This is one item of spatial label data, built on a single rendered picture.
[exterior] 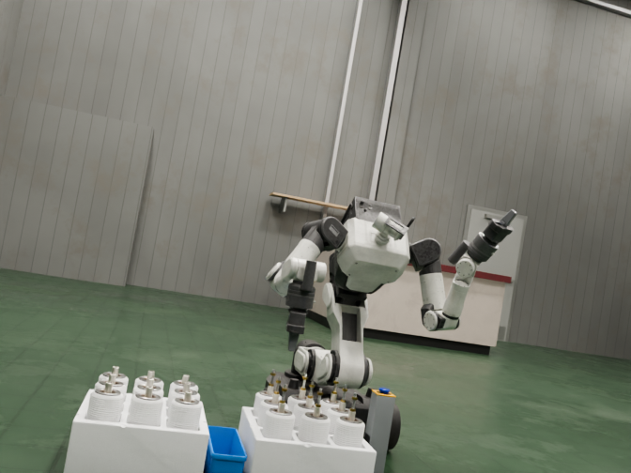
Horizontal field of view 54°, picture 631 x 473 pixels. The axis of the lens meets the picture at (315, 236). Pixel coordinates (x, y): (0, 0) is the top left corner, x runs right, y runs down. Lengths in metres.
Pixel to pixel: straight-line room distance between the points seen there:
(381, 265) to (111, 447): 1.14
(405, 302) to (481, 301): 1.00
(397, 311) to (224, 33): 5.05
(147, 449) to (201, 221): 7.63
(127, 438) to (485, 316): 6.37
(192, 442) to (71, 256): 7.22
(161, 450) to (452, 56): 9.65
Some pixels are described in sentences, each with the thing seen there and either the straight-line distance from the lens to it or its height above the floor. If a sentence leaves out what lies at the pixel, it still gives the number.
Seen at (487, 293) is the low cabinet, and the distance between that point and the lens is 7.91.
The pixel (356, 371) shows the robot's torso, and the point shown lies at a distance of 2.52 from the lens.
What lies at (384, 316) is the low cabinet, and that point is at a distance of 7.36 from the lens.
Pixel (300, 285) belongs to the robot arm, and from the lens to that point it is 1.96.
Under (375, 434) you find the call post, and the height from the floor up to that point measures 0.17.
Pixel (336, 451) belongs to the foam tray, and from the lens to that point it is 2.05.
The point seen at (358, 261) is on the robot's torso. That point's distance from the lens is 2.37.
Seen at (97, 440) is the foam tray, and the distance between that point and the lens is 1.97.
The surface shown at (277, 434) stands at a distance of 2.02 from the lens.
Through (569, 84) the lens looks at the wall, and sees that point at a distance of 12.08.
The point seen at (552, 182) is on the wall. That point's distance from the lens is 11.62.
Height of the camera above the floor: 0.73
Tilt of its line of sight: 3 degrees up
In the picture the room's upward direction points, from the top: 10 degrees clockwise
